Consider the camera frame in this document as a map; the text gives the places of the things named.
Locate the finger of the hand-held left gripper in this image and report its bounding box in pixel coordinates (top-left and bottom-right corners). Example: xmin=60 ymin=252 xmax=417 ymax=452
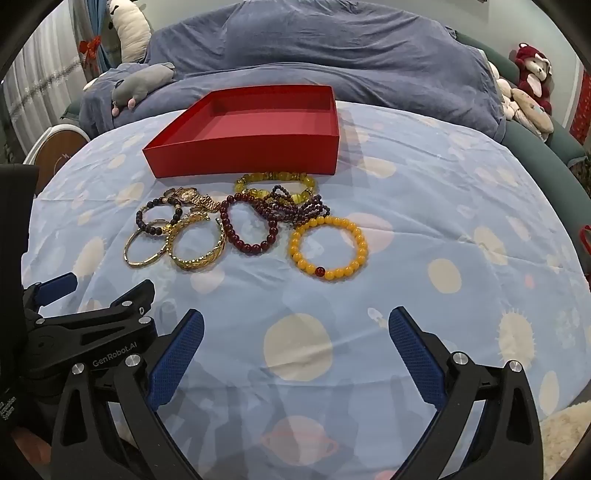
xmin=25 ymin=279 xmax=158 ymax=376
xmin=23 ymin=272 xmax=78 ymax=317

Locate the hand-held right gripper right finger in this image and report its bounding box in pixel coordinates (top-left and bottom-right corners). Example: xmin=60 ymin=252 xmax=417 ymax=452
xmin=388 ymin=306 xmax=546 ymax=480

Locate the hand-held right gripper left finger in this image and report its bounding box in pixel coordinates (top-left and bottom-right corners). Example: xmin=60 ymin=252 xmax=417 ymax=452
xmin=51 ymin=308 xmax=206 ymax=480

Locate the thin gold bangle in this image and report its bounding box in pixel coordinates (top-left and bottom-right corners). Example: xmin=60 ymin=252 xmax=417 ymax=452
xmin=124 ymin=226 xmax=169 ymax=268

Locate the dark brown bead bracelet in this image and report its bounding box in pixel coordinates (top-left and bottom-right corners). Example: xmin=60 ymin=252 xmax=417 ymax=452
xmin=135 ymin=196 xmax=184 ymax=238

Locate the orange bead bracelet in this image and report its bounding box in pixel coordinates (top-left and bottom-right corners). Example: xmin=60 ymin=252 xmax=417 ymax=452
xmin=289 ymin=216 xmax=369 ymax=281

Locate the dark garnet multi-wrap bracelet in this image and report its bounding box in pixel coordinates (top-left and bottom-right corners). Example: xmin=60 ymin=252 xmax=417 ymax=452
xmin=256 ymin=184 xmax=331 ymax=227

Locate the translucent yellow bead bracelet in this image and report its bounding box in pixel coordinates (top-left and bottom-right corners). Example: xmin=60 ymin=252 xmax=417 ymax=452
xmin=233 ymin=172 xmax=318 ymax=206

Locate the red cardboard box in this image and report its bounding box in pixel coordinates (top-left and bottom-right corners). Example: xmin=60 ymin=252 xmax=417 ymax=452
xmin=141 ymin=84 xmax=341 ymax=179

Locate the round wooden chair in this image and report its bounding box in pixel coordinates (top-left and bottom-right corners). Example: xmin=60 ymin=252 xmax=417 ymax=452
xmin=23 ymin=124 xmax=90 ymax=185

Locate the light blue printed bedsheet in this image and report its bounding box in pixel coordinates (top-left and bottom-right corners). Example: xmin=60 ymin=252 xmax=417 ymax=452
xmin=21 ymin=99 xmax=591 ymax=480

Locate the gold wristwatch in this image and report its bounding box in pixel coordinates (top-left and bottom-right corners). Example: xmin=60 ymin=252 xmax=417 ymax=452
xmin=164 ymin=186 xmax=222 ymax=222

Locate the white curtain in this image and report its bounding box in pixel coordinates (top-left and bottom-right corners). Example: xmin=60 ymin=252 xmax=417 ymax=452
xmin=0 ymin=28 xmax=93 ymax=153

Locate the cream fluffy rug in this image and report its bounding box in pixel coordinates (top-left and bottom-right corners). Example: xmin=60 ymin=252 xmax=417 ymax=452
xmin=540 ymin=406 xmax=588 ymax=480

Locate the grey plush toy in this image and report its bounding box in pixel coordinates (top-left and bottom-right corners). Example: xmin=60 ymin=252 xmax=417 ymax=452
xmin=111 ymin=62 xmax=176 ymax=116

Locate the red ribbon bow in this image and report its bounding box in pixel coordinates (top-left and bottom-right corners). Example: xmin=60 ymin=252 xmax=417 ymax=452
xmin=78 ymin=37 xmax=102 ymax=61

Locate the blue curtain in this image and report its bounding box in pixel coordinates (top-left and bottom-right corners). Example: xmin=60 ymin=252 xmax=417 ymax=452
xmin=85 ymin=0 xmax=121 ymax=75

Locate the green upholstered headboard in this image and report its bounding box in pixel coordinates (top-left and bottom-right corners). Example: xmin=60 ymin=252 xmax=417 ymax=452
xmin=455 ymin=32 xmax=591 ymax=195

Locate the white plush toy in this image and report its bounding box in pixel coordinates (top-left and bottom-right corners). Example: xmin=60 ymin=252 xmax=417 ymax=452
xmin=105 ymin=0 xmax=153 ymax=63

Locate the beige spotted plush cushion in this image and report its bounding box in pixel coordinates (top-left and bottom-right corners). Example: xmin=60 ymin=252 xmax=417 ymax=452
xmin=508 ymin=88 xmax=555 ymax=139

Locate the cream plush toy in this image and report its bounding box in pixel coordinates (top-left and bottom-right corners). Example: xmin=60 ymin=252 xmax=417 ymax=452
xmin=489 ymin=62 xmax=520 ymax=123

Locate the blue duvet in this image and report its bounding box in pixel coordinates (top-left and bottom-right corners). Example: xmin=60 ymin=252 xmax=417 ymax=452
xmin=78 ymin=0 xmax=509 ymax=144

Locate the red monkey plush toy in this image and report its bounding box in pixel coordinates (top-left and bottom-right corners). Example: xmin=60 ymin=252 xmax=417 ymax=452
xmin=513 ymin=42 xmax=555 ymax=116

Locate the wide gold chain bangle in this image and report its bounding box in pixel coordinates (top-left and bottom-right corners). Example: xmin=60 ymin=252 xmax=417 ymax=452
xmin=166 ymin=216 xmax=228 ymax=272

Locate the dark red bead bracelet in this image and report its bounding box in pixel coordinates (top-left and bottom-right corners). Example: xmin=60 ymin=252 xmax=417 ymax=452
xmin=220 ymin=193 xmax=280 ymax=254

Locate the red strap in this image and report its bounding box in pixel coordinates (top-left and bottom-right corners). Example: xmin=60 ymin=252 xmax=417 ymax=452
xmin=577 ymin=224 xmax=591 ymax=282

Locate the red wall hanging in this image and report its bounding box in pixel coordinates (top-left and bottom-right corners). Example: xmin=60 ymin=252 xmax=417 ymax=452
xmin=570 ymin=69 xmax=591 ymax=144

